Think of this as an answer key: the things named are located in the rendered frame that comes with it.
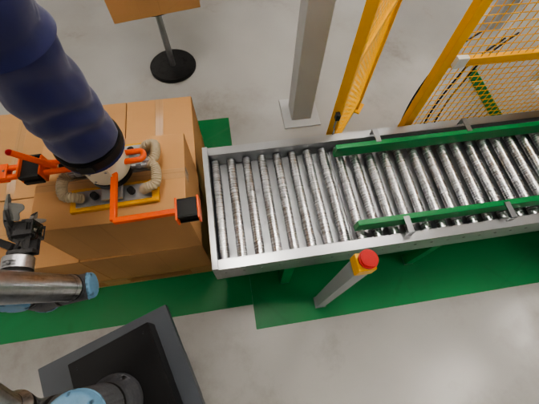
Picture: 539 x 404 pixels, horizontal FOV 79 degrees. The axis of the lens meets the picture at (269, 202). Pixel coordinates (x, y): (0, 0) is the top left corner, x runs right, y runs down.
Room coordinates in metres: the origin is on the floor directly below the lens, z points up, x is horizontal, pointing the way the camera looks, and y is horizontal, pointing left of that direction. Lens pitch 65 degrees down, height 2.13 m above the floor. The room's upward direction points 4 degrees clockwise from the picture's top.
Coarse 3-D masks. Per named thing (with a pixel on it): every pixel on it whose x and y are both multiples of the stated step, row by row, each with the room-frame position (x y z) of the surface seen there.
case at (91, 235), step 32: (160, 160) 0.72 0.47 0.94; (192, 160) 0.87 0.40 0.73; (160, 192) 0.57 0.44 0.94; (192, 192) 0.67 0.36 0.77; (64, 224) 0.41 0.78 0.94; (96, 224) 0.42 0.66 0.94; (128, 224) 0.44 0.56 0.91; (160, 224) 0.46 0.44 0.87; (192, 224) 0.49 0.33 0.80; (96, 256) 0.39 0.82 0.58
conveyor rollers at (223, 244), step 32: (320, 160) 1.04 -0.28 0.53; (352, 160) 1.05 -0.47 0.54; (384, 160) 1.06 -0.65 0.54; (416, 160) 1.07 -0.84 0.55; (448, 160) 1.08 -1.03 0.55; (480, 160) 1.10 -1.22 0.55; (288, 192) 0.82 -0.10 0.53; (320, 192) 0.83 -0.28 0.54; (352, 192) 0.84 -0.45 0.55; (384, 192) 0.85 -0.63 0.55; (416, 192) 0.86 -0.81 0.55; (448, 192) 0.87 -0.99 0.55; (480, 192) 0.88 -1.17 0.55; (512, 192) 0.90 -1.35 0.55; (224, 224) 0.60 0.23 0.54; (256, 224) 0.61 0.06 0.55; (288, 224) 0.62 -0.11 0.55; (320, 224) 0.64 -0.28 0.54; (224, 256) 0.43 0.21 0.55
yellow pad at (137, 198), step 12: (144, 180) 0.61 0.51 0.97; (72, 192) 0.54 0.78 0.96; (84, 192) 0.54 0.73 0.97; (96, 192) 0.53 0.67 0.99; (132, 192) 0.54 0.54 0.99; (156, 192) 0.56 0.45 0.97; (72, 204) 0.49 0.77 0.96; (84, 204) 0.49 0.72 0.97; (96, 204) 0.49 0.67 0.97; (108, 204) 0.49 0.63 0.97; (120, 204) 0.50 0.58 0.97; (132, 204) 0.50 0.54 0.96
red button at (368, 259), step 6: (360, 252) 0.34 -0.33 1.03; (366, 252) 0.34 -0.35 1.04; (372, 252) 0.34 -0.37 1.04; (360, 258) 0.32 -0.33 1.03; (366, 258) 0.32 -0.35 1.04; (372, 258) 0.32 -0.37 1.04; (378, 258) 0.33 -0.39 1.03; (360, 264) 0.30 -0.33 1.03; (366, 264) 0.30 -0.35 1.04; (372, 264) 0.30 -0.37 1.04
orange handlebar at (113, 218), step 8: (128, 152) 0.66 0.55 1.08; (136, 152) 0.67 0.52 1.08; (144, 152) 0.67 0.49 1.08; (48, 160) 0.61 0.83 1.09; (56, 160) 0.61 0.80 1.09; (128, 160) 0.63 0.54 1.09; (136, 160) 0.63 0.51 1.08; (0, 168) 0.56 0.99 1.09; (8, 168) 0.56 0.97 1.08; (56, 168) 0.58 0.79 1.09; (64, 168) 0.58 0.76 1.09; (0, 176) 0.53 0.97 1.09; (8, 176) 0.53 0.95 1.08; (112, 176) 0.56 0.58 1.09; (112, 184) 0.52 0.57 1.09; (112, 192) 0.49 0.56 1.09; (112, 200) 0.46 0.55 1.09; (112, 208) 0.43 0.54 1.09; (112, 216) 0.40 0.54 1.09; (120, 216) 0.40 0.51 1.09; (128, 216) 0.40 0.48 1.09; (136, 216) 0.40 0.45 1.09; (144, 216) 0.41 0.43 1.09; (152, 216) 0.41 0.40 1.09; (160, 216) 0.41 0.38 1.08
